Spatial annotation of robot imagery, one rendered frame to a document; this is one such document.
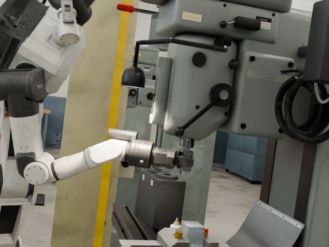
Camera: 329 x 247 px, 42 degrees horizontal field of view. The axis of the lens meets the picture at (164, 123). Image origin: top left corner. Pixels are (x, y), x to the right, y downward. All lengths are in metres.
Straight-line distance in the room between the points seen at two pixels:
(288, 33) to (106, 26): 1.88
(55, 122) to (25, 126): 8.93
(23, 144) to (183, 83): 0.54
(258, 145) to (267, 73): 7.29
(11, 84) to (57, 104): 8.93
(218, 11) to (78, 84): 1.87
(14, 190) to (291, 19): 1.21
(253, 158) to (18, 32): 7.47
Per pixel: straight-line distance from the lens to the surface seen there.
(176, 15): 1.27
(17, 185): 1.83
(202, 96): 1.30
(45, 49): 1.49
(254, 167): 8.67
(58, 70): 1.48
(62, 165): 1.45
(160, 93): 1.34
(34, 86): 1.38
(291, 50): 1.42
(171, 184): 1.67
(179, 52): 1.31
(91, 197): 3.15
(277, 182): 1.61
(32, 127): 1.42
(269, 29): 1.37
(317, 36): 1.20
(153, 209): 1.68
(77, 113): 3.05
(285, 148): 1.58
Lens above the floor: 1.42
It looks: 3 degrees down
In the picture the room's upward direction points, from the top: 7 degrees clockwise
